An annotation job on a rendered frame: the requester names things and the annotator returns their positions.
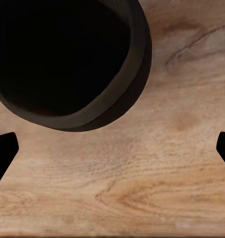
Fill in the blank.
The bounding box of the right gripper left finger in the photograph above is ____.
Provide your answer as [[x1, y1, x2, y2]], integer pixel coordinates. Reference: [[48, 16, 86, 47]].
[[0, 132, 19, 180]]

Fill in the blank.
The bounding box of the cauldron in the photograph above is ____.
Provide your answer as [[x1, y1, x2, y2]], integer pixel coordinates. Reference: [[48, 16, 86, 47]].
[[0, 0, 152, 132]]

